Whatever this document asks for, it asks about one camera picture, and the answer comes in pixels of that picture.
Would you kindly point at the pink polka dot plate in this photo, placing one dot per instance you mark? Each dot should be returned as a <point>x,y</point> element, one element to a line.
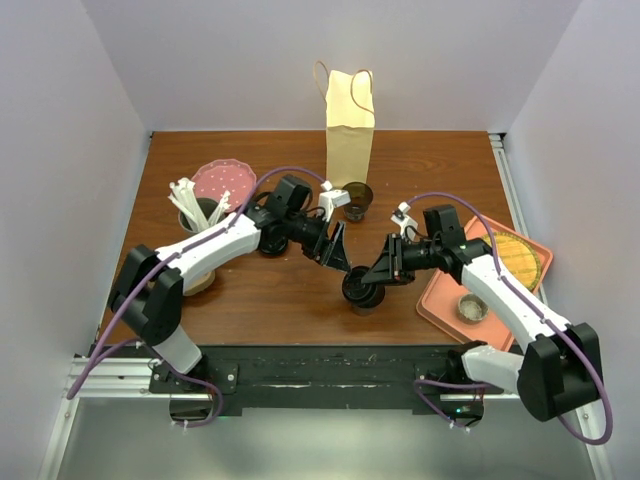
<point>214,179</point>

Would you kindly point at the yellow paper bag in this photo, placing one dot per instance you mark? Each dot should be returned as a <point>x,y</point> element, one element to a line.
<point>350,122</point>

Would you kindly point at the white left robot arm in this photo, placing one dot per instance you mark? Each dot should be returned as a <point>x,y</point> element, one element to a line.
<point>148,291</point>

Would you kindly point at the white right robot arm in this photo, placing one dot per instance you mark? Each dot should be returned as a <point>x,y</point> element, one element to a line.
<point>559,368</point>

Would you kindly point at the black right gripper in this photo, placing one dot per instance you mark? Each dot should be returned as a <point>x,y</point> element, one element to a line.
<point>391,267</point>

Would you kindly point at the black cup lid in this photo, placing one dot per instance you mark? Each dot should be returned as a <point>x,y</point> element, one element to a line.
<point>353,281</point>
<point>273,246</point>

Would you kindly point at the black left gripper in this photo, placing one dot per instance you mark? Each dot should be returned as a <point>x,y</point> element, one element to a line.
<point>336,256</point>

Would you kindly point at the grey straw holder cup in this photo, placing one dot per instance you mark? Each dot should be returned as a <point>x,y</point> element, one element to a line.
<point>195,219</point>

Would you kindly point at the brown pulp cup carrier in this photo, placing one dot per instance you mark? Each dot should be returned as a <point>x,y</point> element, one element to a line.
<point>201,284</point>

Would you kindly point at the small grey sugar bowl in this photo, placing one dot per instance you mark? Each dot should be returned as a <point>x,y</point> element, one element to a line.
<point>471,309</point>

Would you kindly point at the white wrapped straws bundle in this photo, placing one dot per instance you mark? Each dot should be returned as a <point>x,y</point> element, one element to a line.
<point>183,197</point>

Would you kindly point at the aluminium frame rail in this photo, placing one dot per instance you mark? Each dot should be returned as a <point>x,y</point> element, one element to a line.
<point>147,378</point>

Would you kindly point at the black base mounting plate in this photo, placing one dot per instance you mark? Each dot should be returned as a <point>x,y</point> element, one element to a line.
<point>330,364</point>

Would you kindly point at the black takeout coffee cup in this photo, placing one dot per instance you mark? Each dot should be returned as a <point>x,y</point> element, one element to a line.
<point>367,302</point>

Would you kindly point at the salmon pink tray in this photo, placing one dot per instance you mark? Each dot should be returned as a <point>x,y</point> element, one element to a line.
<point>438,303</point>

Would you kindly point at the yellow woven coaster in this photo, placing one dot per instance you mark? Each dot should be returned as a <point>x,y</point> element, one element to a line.
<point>519,258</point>

